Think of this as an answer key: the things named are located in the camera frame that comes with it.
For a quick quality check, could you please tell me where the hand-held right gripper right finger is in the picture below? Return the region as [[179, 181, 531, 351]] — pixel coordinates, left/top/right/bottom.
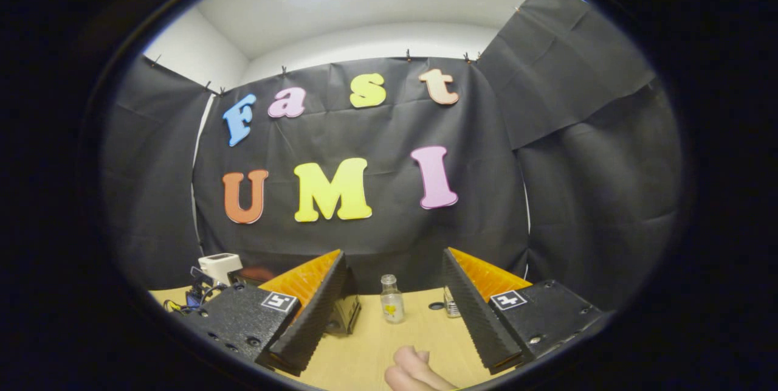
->
[[441, 247, 613, 376]]

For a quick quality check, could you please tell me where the clear glass bottle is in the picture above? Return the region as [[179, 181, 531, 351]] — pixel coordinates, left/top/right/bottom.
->
[[380, 274, 405, 324]]

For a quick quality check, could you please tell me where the wire mesh basket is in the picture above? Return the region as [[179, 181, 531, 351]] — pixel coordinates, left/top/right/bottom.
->
[[443, 285, 463, 319]]

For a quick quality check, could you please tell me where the row of black cloth clips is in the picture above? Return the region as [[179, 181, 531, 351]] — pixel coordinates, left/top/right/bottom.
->
[[149, 47, 482, 97]]

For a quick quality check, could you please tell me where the white toaster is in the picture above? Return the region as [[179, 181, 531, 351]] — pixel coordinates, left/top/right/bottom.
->
[[198, 252, 243, 286]]

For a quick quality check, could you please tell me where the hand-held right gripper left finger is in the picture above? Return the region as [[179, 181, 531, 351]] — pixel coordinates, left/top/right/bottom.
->
[[181, 249, 349, 378]]

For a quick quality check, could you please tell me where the black electric oven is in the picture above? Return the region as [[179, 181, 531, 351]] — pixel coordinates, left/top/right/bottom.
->
[[228, 265, 363, 336]]

